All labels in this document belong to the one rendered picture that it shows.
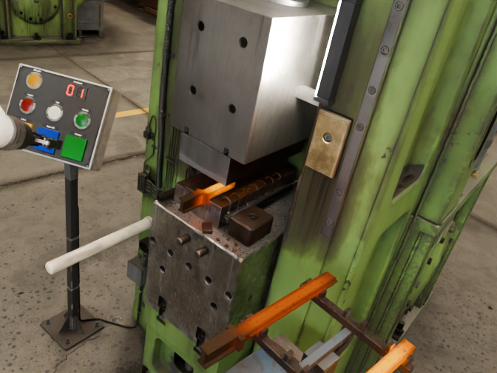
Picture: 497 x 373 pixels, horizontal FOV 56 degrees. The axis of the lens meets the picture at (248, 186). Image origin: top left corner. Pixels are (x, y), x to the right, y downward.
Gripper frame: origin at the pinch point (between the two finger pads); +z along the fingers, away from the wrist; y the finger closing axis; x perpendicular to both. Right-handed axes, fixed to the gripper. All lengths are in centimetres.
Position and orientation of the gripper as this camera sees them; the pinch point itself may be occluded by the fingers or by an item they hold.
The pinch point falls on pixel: (53, 143)
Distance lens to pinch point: 152.9
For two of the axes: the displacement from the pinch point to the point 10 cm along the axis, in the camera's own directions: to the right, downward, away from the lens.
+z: 1.2, 0.3, 9.9
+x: 2.7, -9.6, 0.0
